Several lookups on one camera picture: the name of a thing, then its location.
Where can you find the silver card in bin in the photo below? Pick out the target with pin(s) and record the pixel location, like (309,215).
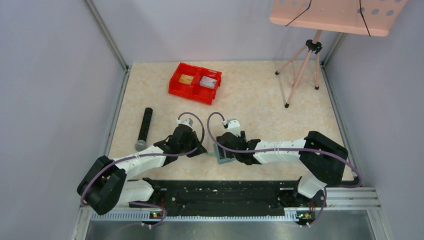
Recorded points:
(208,82)

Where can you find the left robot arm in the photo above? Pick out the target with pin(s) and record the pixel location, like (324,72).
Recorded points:
(109,182)

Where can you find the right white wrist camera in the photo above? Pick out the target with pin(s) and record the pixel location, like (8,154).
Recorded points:
(232,126)

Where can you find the pink tripod stand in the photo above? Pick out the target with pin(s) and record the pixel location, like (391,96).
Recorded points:
(313,47)

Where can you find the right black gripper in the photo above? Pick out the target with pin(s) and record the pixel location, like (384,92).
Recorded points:
(226,147)

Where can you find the pink perforated tray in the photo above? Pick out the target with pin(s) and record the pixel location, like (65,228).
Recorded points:
(373,18)

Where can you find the green card holder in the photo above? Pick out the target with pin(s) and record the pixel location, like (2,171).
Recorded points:
(222,156)

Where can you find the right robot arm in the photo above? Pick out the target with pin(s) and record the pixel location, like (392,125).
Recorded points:
(324,158)

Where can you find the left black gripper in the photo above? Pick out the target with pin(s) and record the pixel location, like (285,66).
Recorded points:
(194,144)

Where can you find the red two-compartment bin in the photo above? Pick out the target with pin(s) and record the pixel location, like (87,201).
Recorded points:
(194,91)

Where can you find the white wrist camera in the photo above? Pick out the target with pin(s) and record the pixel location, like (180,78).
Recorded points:
(232,126)
(187,122)

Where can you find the gold card in bin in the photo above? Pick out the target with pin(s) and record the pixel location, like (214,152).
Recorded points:
(186,79)

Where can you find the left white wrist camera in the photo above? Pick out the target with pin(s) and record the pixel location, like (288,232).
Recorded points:
(187,122)

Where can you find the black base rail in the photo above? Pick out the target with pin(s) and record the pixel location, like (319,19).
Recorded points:
(240,200)

